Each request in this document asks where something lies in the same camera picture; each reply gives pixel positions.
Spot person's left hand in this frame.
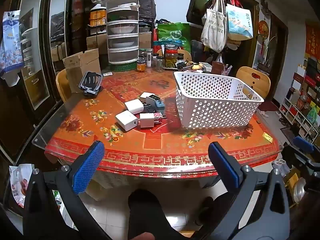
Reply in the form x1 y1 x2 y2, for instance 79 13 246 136
128 232 156 240

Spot green shopping bag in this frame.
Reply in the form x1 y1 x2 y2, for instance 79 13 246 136
157 22 192 52

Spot blue printed plastic bag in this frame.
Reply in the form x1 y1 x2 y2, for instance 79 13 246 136
0 10 25 73

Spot person's right leg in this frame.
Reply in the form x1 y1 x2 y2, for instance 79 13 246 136
195 196 233 240

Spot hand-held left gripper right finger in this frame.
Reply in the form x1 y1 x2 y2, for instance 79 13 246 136
200 142 290 240

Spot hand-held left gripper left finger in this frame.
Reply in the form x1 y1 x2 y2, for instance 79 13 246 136
24 140 110 240

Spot brown box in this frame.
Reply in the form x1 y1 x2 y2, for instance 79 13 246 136
211 61 224 75

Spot red knot ornament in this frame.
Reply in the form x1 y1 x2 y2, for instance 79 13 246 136
257 20 270 55

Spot open cardboard box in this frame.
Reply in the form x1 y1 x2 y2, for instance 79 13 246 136
62 48 102 94

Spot white snack packet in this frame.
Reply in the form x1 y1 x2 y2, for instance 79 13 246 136
9 164 35 209

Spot glass jar of pickles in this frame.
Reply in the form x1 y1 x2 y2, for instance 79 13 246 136
164 44 179 68

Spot green woven tray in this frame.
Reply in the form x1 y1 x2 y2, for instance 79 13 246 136
109 60 139 72

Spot blue printed tote bag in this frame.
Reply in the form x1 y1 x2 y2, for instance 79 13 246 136
226 4 253 40

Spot black phone stand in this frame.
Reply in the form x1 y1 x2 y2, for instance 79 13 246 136
79 71 103 97

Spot yellow container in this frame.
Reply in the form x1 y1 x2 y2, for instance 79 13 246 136
89 6 108 28

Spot person's left leg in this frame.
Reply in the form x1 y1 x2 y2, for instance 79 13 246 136
127 189 175 240

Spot white rounded charger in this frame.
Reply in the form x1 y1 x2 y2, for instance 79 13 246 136
124 99 144 114

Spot shelf of boxes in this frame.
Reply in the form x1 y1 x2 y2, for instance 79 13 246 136
276 57 320 145

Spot white canvas tote bag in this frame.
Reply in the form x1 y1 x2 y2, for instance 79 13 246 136
201 0 228 53

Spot person's leg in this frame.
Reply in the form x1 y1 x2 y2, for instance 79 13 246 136
127 189 175 240
195 196 233 240

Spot red wall poster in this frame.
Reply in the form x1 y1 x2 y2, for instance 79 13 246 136
304 21 320 55

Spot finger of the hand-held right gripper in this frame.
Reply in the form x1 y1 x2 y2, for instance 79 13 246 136
281 136 320 178

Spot metal pot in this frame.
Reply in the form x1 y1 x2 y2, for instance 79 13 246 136
291 177 307 208

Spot black plastic bag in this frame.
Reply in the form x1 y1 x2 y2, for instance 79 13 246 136
136 0 157 19

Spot white charger green ports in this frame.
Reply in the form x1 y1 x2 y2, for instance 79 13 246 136
146 94 163 107

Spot large white charger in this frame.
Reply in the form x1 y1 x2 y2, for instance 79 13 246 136
115 110 139 132

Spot black charger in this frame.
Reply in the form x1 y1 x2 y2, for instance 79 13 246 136
142 104 158 114

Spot black hanging bag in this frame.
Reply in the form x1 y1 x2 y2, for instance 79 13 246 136
186 0 204 27

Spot white tiered food cover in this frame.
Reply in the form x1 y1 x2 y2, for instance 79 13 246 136
106 0 140 64

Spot white perforated plastic basket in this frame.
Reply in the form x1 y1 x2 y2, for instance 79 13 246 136
173 71 265 130

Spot white charger red dotted face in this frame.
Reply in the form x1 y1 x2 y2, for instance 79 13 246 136
139 112 167 130

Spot black power adapter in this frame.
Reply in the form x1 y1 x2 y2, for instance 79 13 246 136
176 60 193 70

